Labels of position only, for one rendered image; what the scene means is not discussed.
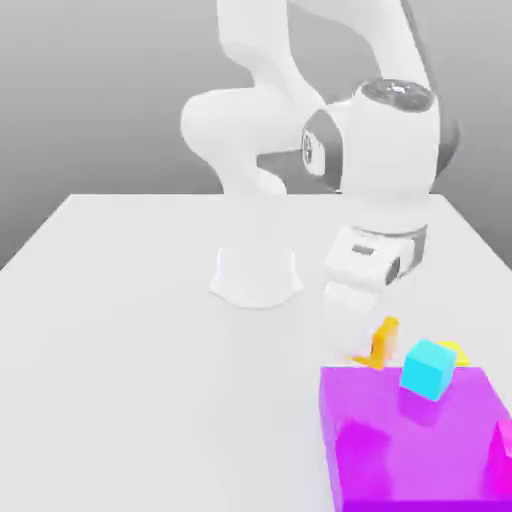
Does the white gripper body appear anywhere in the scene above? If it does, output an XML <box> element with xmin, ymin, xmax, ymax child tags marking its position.
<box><xmin>322</xmin><ymin>280</ymin><xmax>382</xmax><ymax>355</ymax></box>

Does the small orange cube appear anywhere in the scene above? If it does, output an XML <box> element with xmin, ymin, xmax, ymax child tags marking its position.
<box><xmin>345</xmin><ymin>315</ymin><xmax>400</xmax><ymax>372</ymax></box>

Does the small cyan cube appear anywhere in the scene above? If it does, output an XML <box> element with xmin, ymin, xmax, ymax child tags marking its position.
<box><xmin>399</xmin><ymin>338</ymin><xmax>458</xmax><ymax>403</ymax></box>

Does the small yellow cube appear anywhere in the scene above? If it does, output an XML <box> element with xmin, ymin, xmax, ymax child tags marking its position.
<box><xmin>435</xmin><ymin>340</ymin><xmax>470</xmax><ymax>368</ymax></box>

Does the large magenta box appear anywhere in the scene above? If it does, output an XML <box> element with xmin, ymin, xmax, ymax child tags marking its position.
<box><xmin>319</xmin><ymin>365</ymin><xmax>512</xmax><ymax>512</ymax></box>

